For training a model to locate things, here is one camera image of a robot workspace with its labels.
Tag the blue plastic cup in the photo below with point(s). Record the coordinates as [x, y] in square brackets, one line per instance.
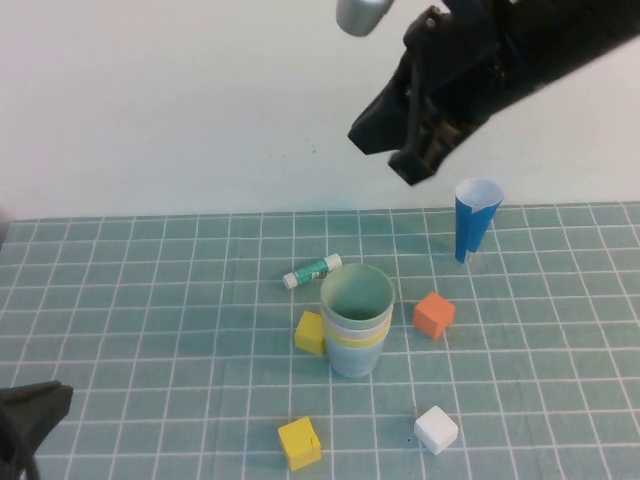
[352, 362]

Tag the yellow cube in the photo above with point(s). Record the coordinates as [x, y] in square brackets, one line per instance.
[299, 444]
[307, 335]

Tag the blue paper cone cup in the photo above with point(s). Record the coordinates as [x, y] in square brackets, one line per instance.
[467, 225]

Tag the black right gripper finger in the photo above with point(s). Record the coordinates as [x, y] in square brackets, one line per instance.
[417, 167]
[385, 125]

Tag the orange cube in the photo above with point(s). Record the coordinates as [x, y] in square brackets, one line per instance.
[432, 315]

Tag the green white glue stick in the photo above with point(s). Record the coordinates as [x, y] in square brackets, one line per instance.
[305, 274]

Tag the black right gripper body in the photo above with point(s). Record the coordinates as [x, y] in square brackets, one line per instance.
[460, 55]

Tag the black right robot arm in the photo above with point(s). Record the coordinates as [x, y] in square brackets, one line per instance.
[565, 40]

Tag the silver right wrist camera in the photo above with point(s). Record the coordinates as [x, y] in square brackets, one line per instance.
[360, 15]

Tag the white cube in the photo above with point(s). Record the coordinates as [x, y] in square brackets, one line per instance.
[435, 430]

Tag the pink plastic cup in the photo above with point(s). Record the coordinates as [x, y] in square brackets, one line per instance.
[350, 331]

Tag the yellow plastic cup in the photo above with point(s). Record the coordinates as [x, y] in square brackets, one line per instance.
[355, 341]

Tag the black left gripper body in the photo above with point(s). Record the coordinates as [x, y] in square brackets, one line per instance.
[25, 415]

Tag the green plastic cup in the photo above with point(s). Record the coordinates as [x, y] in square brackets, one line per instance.
[357, 287]

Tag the green checked tablecloth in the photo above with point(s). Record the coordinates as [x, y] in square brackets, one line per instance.
[150, 300]

